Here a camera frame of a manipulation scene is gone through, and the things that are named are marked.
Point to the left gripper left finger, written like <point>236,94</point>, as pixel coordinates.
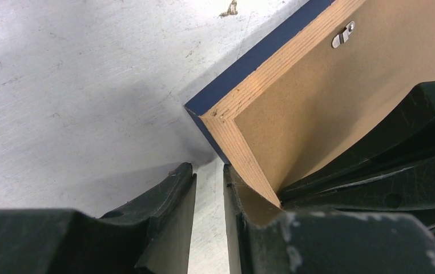
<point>149,234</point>

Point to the brown cardboard backing board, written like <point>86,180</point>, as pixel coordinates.
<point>373,55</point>

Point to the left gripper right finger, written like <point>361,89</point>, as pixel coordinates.
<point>262,238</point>

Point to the blue wooden picture frame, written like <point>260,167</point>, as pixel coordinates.
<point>216,106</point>

